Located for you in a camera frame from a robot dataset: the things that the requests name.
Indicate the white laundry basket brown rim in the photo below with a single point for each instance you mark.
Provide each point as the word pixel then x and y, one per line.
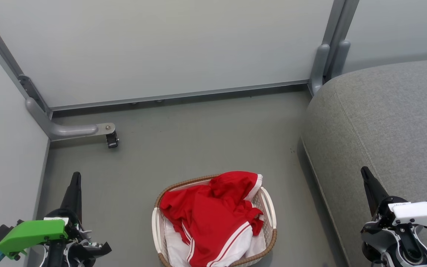
pixel 270 207

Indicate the red and white garment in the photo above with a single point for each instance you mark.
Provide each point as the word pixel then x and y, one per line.
pixel 209 215

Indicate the black caster wheel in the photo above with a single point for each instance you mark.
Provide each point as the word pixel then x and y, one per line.
pixel 112 141

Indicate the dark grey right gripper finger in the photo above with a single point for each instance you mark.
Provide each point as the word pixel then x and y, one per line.
pixel 373 189

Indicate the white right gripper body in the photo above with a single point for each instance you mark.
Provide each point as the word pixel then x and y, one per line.
pixel 417 213

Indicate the grey partition post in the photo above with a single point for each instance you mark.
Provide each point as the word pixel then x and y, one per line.
pixel 332 48
pixel 2 52

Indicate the grey partition bottom rail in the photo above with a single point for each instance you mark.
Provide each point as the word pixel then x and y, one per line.
pixel 180 95

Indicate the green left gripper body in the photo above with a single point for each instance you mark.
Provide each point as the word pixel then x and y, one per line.
pixel 32 233

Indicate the grey partition foot bracket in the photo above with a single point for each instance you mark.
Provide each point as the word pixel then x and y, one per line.
pixel 69 130

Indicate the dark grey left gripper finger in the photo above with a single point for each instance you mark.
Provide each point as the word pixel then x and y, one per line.
pixel 74 194

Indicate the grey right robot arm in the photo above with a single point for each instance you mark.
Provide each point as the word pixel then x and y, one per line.
pixel 402 246

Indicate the grey fabric sofa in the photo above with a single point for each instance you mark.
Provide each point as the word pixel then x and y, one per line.
pixel 384 122

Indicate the white cloth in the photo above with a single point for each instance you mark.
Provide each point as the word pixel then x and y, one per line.
pixel 172 244

